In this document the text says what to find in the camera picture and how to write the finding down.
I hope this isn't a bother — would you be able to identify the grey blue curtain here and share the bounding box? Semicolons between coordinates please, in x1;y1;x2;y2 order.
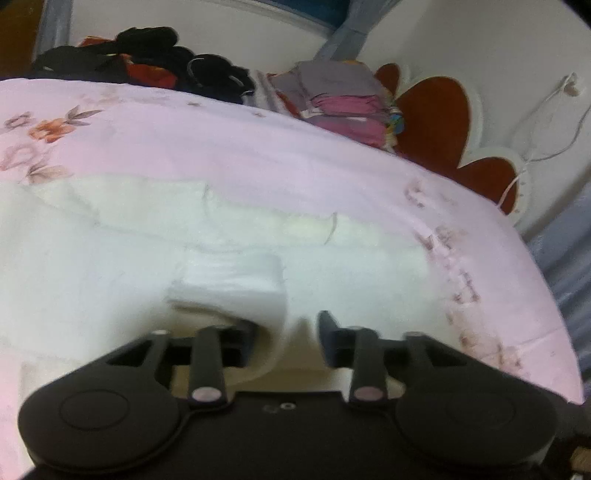
316;0;395;64
34;0;75;61

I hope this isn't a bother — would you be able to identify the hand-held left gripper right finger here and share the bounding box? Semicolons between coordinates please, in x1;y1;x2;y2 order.
316;310;467;412

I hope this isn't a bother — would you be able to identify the pink floral blanket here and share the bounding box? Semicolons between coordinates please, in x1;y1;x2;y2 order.
0;76;585;462

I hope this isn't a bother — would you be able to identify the striped white cloth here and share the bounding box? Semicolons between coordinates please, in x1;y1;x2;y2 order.
252;71;303;115

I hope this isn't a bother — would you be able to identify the pile of black clothes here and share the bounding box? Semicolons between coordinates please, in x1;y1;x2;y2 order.
30;27;257;104

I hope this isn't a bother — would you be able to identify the window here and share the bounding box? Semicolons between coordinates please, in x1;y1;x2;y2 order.
231;0;356;34

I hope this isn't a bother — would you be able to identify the stack of folded clothes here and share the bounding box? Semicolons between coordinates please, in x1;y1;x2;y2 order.
270;60;407;151

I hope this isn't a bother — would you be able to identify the white knit garment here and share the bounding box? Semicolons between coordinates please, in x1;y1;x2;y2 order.
0;178;439;386

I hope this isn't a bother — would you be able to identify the red orange cloth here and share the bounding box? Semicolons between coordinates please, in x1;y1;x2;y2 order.
78;39;178;89

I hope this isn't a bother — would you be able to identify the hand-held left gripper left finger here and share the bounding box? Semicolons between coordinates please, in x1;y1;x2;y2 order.
107;319;260;411

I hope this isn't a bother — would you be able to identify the white cable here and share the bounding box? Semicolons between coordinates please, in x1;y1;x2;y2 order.
498;71;583;209

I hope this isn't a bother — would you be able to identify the white headboard with brown hearts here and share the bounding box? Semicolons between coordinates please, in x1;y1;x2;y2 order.
369;62;532;228

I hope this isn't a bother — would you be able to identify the grey blue striped cloth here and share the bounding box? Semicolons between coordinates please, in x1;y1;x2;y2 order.
526;185;591;374

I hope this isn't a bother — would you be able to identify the brown wooden door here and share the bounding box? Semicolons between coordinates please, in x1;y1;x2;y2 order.
9;0;48;51

